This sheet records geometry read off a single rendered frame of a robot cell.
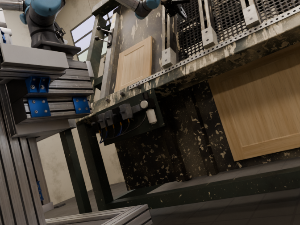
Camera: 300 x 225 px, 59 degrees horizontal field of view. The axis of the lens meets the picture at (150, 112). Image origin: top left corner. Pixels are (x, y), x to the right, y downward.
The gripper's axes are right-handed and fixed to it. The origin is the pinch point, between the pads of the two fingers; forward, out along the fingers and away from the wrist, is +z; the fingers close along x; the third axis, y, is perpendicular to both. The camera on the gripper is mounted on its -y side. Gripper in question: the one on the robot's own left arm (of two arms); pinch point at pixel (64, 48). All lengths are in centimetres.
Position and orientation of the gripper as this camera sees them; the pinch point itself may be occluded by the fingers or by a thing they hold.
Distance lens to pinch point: 214.6
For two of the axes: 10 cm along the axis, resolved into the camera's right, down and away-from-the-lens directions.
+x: -7.7, 3.0, 5.6
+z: 5.2, 8.1, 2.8
